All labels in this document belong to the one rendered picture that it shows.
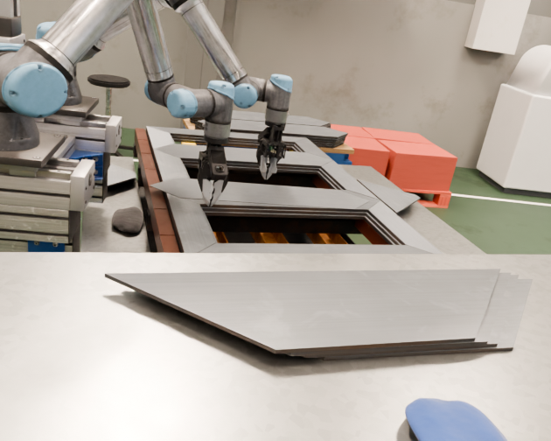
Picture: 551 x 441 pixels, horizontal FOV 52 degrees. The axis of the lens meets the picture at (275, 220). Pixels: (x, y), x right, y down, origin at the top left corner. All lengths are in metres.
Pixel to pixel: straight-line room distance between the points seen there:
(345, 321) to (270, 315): 0.10
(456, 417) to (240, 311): 0.29
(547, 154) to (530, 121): 0.39
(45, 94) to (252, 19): 4.36
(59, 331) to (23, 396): 0.12
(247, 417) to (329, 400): 0.10
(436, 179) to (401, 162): 0.37
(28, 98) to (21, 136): 0.19
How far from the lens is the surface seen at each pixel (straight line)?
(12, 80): 1.26
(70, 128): 1.90
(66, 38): 1.31
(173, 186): 1.80
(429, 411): 0.66
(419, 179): 4.67
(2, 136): 1.42
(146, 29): 1.56
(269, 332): 0.72
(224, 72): 1.76
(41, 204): 1.45
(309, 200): 1.85
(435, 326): 0.82
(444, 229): 2.15
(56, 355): 0.70
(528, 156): 5.73
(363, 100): 5.81
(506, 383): 0.80
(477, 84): 6.19
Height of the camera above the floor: 1.47
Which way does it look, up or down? 22 degrees down
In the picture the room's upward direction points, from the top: 9 degrees clockwise
